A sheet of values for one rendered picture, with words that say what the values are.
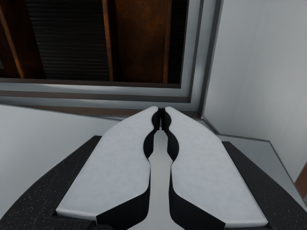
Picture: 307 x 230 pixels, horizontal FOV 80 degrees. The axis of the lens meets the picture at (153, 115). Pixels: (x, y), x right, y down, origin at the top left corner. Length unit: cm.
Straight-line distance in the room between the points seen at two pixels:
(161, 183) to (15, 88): 15
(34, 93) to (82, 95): 4
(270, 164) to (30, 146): 20
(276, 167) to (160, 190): 10
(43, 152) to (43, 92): 5
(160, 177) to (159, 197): 3
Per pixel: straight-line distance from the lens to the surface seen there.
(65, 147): 17
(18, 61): 31
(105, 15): 25
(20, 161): 20
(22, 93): 18
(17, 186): 23
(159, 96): 15
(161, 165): 16
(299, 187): 26
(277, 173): 19
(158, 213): 21
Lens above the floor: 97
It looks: 61 degrees down
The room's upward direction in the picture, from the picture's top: 175 degrees counter-clockwise
